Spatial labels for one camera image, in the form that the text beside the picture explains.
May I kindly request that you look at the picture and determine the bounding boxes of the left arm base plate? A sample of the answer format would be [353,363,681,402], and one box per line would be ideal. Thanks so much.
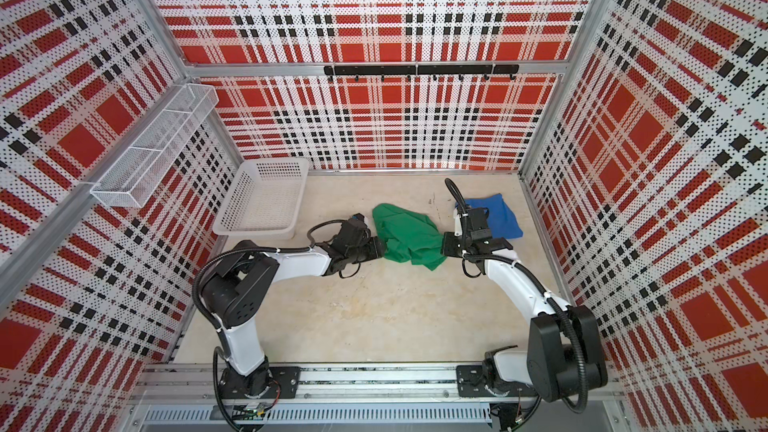
[218,366,301,400]

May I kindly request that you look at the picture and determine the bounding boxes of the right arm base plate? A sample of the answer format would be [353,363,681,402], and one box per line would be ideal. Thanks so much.
[456,364,537,398]

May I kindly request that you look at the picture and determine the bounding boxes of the white plastic laundry basket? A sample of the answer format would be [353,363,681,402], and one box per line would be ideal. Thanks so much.
[213,157,309,240]

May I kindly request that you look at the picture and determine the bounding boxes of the blue tank top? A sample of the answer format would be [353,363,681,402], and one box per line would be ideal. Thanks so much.
[466,194,524,240]

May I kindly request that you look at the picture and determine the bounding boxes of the black wall hook rail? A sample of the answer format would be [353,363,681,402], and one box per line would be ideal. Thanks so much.
[323,64,520,79]

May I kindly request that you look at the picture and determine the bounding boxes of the white wire wall shelf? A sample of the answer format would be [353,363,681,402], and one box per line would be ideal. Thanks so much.
[91,83,218,208]

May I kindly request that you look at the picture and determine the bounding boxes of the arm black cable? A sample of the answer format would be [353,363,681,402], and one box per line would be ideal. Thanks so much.
[443,177,590,432]
[191,218,349,432]

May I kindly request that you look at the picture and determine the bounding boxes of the aluminium front rail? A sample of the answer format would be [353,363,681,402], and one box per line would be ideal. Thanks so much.
[128,361,628,404]

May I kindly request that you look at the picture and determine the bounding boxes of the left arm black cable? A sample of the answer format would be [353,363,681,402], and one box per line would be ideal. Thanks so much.
[191,218,349,432]

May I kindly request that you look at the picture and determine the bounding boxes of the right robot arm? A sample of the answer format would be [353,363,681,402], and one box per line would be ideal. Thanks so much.
[441,204,608,413]

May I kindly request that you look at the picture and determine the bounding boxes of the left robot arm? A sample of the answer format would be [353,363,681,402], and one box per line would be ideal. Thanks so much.
[192,214,386,377]

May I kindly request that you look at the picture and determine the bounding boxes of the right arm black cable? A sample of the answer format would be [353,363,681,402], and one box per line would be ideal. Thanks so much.
[443,177,590,432]

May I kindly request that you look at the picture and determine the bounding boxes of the green tank top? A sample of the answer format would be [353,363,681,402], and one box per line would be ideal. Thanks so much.
[373,203,446,271]

